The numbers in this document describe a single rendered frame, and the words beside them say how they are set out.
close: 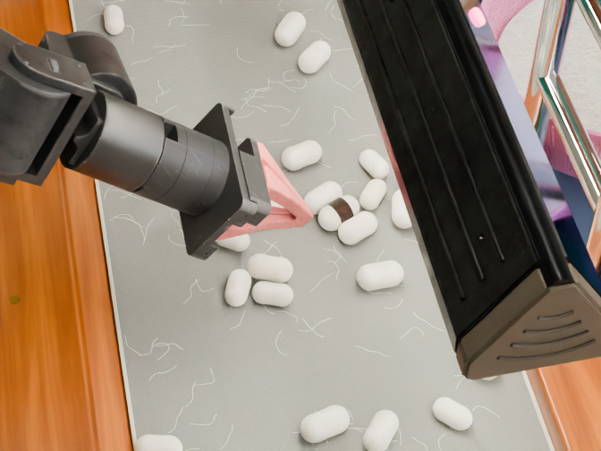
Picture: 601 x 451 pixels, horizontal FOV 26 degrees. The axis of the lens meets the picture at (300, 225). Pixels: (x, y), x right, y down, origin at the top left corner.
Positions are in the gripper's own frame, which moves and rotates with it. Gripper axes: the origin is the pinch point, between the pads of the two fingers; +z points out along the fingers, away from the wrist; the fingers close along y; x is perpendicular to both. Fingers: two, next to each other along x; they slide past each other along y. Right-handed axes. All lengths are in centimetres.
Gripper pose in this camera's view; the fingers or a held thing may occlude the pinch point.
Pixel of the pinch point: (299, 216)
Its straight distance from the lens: 98.8
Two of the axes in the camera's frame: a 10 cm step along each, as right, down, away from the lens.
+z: 7.5, 3.0, 6.0
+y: -2.0, -7.6, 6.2
